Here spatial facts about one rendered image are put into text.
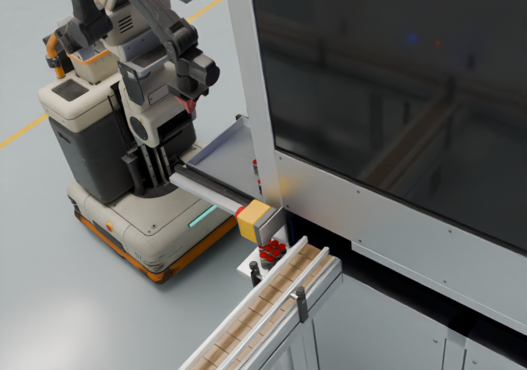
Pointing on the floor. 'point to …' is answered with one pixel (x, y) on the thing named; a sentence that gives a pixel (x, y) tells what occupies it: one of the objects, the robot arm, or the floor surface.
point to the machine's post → (259, 110)
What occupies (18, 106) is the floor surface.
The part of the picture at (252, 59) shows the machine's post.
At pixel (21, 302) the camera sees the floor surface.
